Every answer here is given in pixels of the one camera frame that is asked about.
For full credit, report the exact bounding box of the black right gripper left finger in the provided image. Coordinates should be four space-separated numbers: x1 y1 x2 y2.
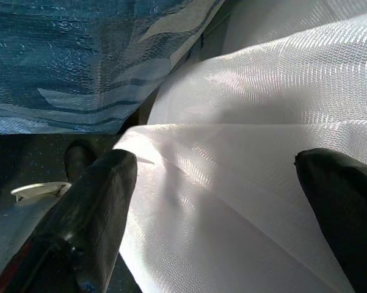
0 148 139 293

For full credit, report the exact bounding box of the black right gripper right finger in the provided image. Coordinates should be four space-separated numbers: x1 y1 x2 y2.
294 147 367 293

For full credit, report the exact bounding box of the white mesh cloth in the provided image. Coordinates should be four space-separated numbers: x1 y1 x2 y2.
114 0 367 293

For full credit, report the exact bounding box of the black robot foot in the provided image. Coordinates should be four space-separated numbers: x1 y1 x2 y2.
63 139 99 184

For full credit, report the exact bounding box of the silver robot leg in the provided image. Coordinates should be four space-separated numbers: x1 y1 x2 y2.
0 181 73 275

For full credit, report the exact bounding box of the blue woven laundry bag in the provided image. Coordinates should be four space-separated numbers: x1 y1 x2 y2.
0 0 227 136

